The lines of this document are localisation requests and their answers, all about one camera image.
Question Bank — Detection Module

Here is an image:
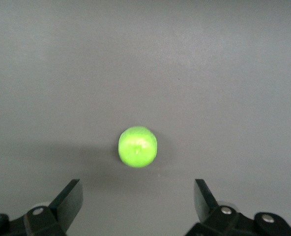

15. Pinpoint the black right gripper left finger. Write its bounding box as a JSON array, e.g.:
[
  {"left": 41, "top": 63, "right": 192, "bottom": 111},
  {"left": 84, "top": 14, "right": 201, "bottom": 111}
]
[{"left": 0, "top": 178, "right": 84, "bottom": 236}]

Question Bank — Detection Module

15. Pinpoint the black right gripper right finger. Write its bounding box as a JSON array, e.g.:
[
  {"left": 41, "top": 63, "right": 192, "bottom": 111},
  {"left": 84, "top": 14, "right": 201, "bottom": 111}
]
[{"left": 184, "top": 178, "right": 291, "bottom": 236}]

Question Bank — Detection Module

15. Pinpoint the green apple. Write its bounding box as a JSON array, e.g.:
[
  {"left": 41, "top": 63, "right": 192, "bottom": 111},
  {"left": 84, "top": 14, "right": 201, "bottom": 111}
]
[{"left": 117, "top": 125, "right": 159, "bottom": 169}]

